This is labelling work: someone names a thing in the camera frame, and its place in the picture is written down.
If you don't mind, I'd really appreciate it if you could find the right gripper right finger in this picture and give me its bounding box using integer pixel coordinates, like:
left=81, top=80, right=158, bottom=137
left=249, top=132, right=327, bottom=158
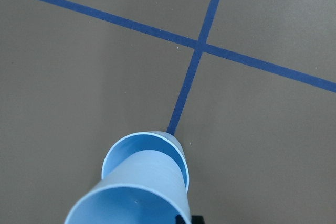
left=191, top=215, right=204, bottom=224

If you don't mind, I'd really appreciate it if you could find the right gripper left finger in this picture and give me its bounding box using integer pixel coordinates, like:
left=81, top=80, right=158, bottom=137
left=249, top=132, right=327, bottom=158
left=175, top=215, right=185, bottom=224

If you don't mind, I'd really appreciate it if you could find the blue cup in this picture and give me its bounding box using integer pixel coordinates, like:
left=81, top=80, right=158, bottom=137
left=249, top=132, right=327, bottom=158
left=65, top=150, right=192, bottom=223
left=101, top=131, right=190, bottom=191

